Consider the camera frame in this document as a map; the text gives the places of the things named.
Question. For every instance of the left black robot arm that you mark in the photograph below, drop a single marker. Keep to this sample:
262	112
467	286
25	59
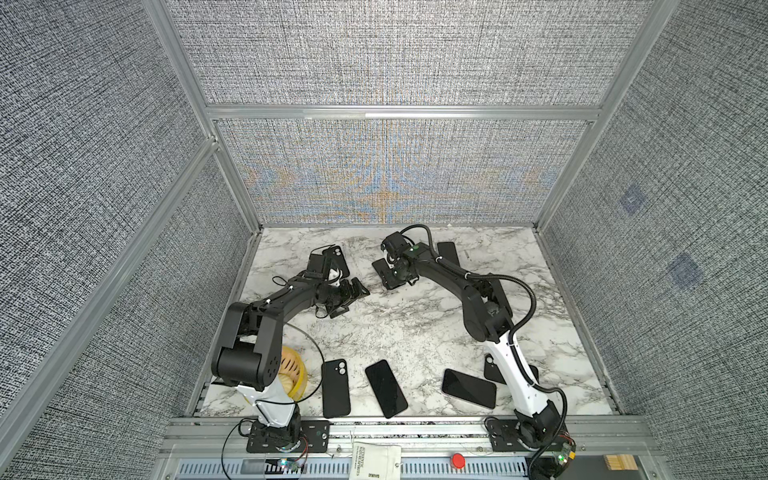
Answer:
248	348

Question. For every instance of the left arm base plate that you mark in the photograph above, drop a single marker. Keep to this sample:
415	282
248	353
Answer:
305	436

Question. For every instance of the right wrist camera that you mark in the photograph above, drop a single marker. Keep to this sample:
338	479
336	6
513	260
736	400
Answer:
395	245

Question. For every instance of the white paper label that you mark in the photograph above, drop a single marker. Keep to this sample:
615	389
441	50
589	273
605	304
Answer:
375	462

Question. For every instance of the black case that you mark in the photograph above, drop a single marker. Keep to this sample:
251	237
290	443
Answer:
335	389
492	371
334	264

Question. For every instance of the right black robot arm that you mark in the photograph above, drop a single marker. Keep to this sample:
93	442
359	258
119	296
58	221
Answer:
488	319

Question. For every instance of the wooden block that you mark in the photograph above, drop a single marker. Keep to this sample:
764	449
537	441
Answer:
621	462

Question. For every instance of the black phone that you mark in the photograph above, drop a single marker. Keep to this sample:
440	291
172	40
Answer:
387	390
386	274
468	388

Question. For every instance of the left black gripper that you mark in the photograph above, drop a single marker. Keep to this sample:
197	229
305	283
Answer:
347	296

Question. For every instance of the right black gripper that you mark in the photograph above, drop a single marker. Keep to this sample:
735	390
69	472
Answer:
398	282

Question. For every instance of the red emergency button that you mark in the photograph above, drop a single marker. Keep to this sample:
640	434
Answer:
458	461

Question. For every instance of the yellow tape roll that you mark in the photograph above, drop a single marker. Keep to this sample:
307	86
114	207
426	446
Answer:
292	373

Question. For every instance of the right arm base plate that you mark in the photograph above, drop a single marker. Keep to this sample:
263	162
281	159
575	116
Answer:
503	434

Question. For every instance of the black phone screen up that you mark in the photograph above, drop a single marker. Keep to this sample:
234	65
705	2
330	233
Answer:
448	251

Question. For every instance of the aluminium frame rail front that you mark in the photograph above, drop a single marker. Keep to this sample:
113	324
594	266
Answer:
593	434

